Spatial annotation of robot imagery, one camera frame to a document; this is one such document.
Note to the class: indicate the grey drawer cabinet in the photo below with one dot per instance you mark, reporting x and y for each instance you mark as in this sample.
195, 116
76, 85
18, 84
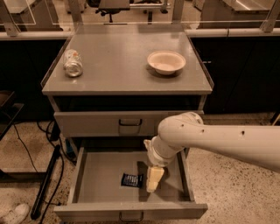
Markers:
117, 77

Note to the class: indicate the dark side table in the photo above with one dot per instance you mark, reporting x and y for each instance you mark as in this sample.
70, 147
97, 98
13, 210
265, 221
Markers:
9, 110

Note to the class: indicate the black office chair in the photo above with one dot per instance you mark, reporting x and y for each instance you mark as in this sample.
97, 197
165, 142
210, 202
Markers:
110, 7

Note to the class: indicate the black table leg bar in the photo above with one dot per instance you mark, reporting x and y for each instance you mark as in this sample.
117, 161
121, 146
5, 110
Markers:
36, 209

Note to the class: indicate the white sneaker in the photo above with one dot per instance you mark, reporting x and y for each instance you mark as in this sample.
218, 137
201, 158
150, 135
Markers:
16, 216

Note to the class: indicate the grey open middle drawer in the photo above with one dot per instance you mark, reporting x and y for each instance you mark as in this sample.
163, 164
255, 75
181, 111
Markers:
96, 192

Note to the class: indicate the dark blue rxbar wrapper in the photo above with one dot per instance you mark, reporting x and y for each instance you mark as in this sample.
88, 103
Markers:
132, 180

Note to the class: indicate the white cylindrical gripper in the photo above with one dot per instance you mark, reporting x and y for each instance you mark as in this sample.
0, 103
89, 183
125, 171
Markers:
157, 160

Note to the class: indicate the silver soda can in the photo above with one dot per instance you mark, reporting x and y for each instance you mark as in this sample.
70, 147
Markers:
72, 63

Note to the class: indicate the white paper bowl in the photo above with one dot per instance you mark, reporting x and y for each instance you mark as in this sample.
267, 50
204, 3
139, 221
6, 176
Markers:
166, 62

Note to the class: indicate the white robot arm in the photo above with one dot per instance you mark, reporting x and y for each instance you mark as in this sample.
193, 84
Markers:
258, 145

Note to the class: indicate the grey top drawer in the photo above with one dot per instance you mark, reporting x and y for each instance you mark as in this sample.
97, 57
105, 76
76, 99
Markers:
111, 123

